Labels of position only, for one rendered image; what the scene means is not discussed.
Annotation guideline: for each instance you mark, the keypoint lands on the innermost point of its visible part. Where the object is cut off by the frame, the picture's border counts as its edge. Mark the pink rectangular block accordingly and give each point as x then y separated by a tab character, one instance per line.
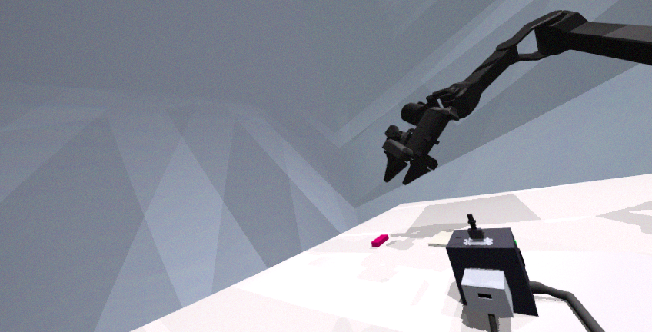
379	241

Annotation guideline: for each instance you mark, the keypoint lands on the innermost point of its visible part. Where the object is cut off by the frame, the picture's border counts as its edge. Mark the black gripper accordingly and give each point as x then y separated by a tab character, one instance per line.
417	147

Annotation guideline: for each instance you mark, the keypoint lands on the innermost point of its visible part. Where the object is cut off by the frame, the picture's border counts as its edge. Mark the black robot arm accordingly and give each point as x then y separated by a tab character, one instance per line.
555	32

